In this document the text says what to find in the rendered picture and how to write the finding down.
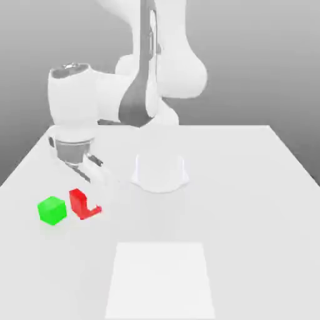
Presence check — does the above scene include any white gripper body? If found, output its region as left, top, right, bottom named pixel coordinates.
left=64, top=159, right=120, bottom=194

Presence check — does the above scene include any small green cube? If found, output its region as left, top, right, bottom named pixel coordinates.
left=37, top=196, right=68, bottom=226

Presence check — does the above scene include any small red cube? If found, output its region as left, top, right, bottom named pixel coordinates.
left=69, top=187, right=103, bottom=221

